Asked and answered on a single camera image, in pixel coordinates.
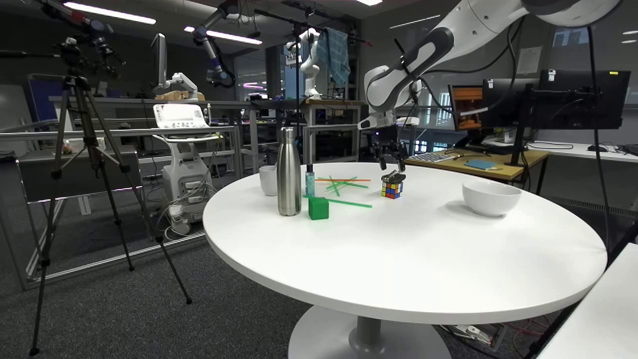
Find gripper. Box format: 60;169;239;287
370;125;410;173

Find keyboard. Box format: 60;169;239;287
407;152;455;164

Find green block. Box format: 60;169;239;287
308;196;330;221

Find stainless steel bottle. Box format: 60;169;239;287
276;127;303;217

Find white bowl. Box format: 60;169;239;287
462;179;522;218

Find wooden desk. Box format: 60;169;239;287
403;148;552;196

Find blue checked cloth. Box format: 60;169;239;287
316;27;351;88

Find white mug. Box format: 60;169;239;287
259;165;279;196

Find row of monitors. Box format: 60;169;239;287
448;69;632;167

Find white power strip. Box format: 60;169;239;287
450;324;495;346

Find white medical cart machine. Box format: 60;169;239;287
152;103;226;236

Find white table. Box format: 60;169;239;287
535;256;638;359

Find camera on tripod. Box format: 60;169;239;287
0;0;193;357

